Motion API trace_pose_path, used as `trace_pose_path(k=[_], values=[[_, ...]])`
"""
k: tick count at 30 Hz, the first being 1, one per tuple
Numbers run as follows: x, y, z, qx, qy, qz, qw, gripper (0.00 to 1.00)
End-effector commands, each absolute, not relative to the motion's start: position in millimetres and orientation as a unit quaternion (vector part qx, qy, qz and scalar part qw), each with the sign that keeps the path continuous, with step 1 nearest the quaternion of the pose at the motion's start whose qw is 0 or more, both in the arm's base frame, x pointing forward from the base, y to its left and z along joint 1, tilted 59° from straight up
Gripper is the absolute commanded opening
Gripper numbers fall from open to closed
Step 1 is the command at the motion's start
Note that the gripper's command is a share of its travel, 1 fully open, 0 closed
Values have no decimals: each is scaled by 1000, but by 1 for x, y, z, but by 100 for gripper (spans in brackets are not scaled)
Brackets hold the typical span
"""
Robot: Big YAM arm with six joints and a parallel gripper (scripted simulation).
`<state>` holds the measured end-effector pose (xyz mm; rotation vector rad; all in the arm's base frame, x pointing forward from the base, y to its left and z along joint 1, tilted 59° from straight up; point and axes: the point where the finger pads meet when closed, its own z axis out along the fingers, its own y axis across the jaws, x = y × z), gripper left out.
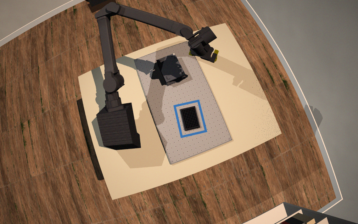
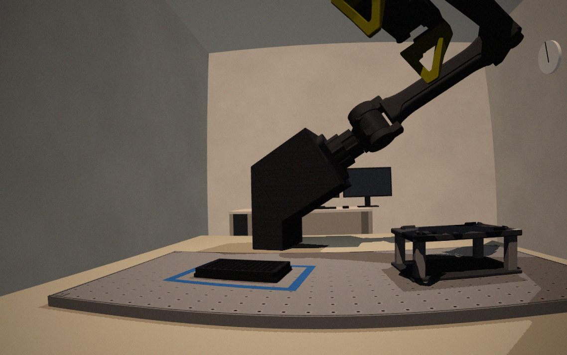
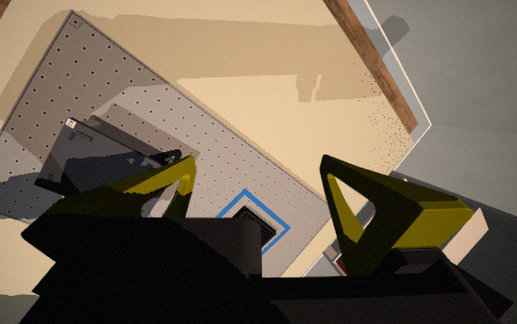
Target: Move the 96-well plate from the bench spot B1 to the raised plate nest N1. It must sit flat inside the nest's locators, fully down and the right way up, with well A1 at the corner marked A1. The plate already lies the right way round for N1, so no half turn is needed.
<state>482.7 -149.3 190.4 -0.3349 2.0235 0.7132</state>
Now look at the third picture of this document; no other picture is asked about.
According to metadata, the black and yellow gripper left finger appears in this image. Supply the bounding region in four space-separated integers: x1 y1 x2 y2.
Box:
42 156 197 218

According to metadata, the black raised stand with grey legs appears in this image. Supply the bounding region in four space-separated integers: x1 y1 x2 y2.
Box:
34 115 176 197

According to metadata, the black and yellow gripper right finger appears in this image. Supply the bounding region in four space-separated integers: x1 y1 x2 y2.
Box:
319 155 473 276

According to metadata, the grey perforated base plate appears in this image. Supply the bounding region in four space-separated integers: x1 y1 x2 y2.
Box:
0 8 331 278

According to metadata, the blue tape rectangle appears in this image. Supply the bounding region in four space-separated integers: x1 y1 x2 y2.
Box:
215 188 291 255

